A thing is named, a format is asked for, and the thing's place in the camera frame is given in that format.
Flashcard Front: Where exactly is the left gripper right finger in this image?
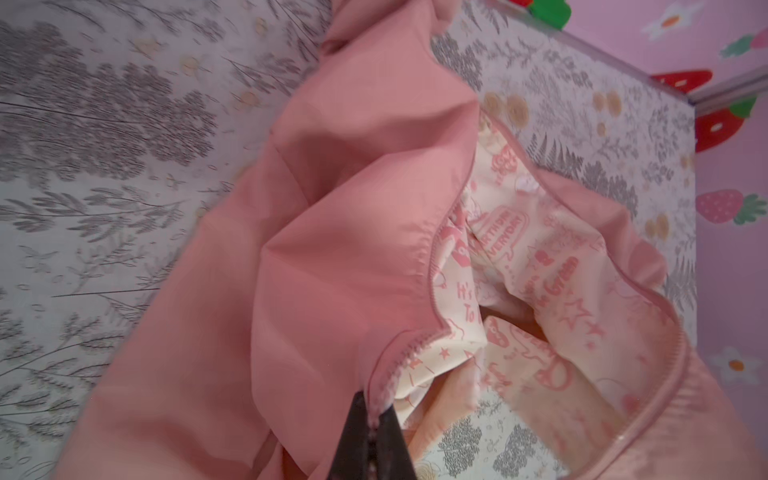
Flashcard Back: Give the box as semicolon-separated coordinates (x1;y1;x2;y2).
374;406;417;480

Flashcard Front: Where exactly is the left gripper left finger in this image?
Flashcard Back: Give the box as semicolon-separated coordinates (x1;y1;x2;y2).
327;391;375;480

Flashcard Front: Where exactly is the pink hooded zip jacket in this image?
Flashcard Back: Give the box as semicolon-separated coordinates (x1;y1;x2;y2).
53;1;767;479

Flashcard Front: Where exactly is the right aluminium corner post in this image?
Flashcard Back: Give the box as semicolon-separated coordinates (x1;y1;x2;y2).
687;66;767;116

